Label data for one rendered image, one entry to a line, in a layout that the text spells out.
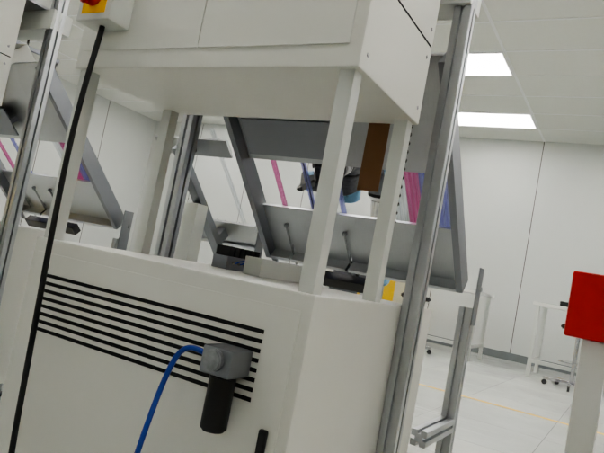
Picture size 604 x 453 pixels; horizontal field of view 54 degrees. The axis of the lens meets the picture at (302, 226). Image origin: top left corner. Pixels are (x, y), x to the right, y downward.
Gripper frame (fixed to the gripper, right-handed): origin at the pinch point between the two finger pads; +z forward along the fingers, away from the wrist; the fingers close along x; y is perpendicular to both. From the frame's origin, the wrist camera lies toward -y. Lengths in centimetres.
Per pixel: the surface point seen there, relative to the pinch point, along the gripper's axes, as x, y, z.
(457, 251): 48.5, -11.6, 2.8
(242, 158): -18.8, 11.8, 8.3
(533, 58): -18, -20, -447
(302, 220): -4.3, -10.9, -1.0
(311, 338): 49, 8, 84
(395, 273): 27.3, -25.4, -2.8
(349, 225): 13.0, -10.0, -0.8
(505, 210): -77, -250, -639
